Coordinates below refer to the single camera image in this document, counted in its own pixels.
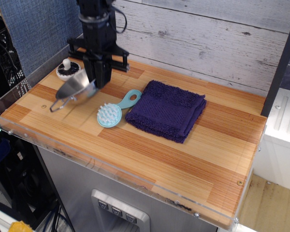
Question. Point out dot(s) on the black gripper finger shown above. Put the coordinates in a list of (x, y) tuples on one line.
[(89, 68), (103, 72)]

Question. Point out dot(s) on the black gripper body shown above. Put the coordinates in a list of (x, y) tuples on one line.
[(99, 40)]

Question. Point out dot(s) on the silver metal bowl with handles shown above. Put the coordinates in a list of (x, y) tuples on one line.
[(75, 91)]

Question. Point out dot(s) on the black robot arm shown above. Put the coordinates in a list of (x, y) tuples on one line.
[(95, 11)]

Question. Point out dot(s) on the white toy mushroom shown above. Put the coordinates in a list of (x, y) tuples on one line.
[(67, 69)]

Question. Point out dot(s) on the light blue scrub brush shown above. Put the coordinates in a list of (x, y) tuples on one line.
[(110, 114)]

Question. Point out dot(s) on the blue fabric panel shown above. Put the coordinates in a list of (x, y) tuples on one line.
[(39, 29)]

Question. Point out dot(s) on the purple folded towel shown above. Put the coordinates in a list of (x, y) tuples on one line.
[(166, 111)]

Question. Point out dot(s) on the black plastic crate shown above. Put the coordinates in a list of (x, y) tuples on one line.
[(10, 68)]

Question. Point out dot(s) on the clear acrylic table guard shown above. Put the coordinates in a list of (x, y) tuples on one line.
[(181, 187)]

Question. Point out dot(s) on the stainless steel cabinet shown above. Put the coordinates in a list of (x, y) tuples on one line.
[(74, 181)]

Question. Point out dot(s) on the silver dispenser button panel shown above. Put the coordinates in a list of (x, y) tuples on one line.
[(114, 215)]

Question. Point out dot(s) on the yellow object bottom left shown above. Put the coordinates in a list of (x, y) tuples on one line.
[(19, 226)]

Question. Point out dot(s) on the white ribbed box right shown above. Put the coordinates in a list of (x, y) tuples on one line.
[(278, 122)]

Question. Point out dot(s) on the dark vertical post right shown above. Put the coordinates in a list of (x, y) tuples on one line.
[(277, 79)]

